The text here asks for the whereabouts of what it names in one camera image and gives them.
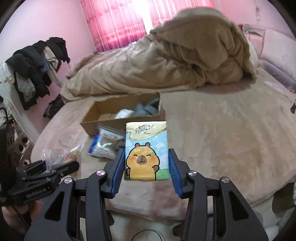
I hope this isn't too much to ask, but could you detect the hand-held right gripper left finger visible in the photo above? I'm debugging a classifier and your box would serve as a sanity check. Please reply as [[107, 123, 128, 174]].
[[24, 148, 126, 241]]

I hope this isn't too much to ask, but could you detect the clear plastic snack bag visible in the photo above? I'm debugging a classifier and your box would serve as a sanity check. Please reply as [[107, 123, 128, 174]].
[[42, 143, 85, 172]]

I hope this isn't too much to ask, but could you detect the dark clothes heap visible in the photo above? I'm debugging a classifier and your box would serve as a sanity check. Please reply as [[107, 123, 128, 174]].
[[43, 95, 66, 119]]

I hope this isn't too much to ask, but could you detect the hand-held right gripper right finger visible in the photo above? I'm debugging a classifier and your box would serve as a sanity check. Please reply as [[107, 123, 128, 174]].
[[168, 148, 270, 241]]

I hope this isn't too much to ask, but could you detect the grey-blue cloth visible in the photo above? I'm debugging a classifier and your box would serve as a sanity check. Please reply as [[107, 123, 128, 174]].
[[134, 98, 160, 116]]

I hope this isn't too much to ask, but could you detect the beige fleece bed sheet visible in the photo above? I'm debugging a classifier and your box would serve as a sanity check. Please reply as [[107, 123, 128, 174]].
[[31, 67, 296, 225]]

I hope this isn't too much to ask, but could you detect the white cloth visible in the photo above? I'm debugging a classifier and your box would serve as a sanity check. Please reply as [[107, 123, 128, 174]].
[[115, 109, 135, 119]]

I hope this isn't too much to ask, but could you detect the lilac pillow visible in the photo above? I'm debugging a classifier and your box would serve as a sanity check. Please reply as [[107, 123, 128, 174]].
[[260, 28, 296, 87]]

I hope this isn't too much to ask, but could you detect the black cable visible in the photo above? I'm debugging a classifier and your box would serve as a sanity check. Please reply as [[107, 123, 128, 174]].
[[131, 230, 164, 241]]

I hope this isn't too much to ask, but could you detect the pile of dark clothes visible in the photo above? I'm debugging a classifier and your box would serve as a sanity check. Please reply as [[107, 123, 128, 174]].
[[5, 37, 71, 111]]

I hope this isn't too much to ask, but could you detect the pink curtain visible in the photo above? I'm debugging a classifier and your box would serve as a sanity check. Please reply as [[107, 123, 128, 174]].
[[80, 0, 215, 53]]

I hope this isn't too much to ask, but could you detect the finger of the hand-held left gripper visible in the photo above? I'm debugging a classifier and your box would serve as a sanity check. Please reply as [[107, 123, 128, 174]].
[[47, 160, 80, 180]]

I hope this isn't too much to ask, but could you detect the person's left hand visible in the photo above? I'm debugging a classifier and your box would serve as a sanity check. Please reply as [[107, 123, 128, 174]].
[[0, 200, 42, 233]]

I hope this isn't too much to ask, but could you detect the cardboard box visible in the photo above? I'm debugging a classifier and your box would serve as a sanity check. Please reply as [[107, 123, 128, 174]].
[[80, 92, 165, 137]]

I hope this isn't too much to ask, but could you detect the cartoon print tissue pack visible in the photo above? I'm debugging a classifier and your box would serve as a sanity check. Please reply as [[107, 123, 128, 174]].
[[124, 121, 171, 182]]

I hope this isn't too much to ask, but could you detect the white perforated basket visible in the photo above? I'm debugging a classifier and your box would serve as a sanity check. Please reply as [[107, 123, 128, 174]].
[[13, 129, 35, 165]]

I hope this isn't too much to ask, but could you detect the rumpled beige blanket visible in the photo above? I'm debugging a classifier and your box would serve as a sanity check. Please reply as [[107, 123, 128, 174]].
[[60, 7, 259, 103]]

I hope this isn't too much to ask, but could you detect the dark cloth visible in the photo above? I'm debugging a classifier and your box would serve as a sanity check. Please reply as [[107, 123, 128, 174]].
[[272, 182, 296, 215]]

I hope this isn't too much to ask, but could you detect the blue and white plastic packet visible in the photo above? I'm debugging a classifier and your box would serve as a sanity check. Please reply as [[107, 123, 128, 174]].
[[88, 125, 126, 160]]

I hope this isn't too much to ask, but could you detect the black mesh rack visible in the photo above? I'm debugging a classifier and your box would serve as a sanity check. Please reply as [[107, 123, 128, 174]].
[[0, 107, 16, 193]]

